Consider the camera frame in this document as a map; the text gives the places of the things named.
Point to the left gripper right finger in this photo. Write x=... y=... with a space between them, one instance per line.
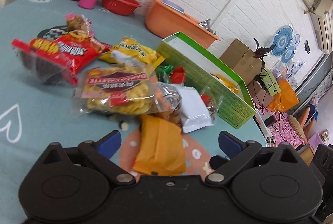
x=241 y=155

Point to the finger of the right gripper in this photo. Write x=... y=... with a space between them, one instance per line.
x=219 y=162

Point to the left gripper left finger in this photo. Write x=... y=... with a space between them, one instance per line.
x=99 y=154

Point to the white snack packet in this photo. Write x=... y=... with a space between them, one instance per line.
x=194 y=113

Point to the orange snack packet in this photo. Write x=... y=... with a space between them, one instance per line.
x=161 y=148

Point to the Danco Galette cookie bag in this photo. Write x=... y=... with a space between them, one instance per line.
x=127 y=89

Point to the yellow transparent snack bag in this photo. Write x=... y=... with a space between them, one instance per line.
x=231 y=85

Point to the brown clear snack bag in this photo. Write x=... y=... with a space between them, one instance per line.
x=170 y=104

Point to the small red candy packet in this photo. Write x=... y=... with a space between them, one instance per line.
x=178 y=76

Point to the green candy packet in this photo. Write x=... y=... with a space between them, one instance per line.
x=163 y=73

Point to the red Vidal snack bag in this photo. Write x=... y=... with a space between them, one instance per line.
x=59 y=60

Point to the yellow chips bag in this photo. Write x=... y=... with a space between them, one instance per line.
x=129 y=49

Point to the pink nut snack bag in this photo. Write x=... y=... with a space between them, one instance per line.
x=79 y=22

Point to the white power strip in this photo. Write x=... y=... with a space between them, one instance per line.
x=264 y=129

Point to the orange bag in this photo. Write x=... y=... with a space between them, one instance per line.
x=285 y=100

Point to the light green small box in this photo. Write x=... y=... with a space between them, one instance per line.
x=269 y=82

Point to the green cardboard box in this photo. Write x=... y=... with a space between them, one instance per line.
x=180 y=50

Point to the brown cardboard box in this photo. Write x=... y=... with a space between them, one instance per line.
x=240 y=58

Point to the dark purple plant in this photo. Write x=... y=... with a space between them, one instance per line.
x=261 y=52

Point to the orange plastic basin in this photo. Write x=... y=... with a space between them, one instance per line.
x=163 y=21

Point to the red plastic basket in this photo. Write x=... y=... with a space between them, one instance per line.
x=121 y=7

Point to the blue lidded tin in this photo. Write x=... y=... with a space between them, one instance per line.
x=173 y=5

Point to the white air conditioner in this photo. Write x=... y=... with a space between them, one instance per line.
x=321 y=15

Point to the blue decorative wall plates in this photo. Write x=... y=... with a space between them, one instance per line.
x=283 y=48

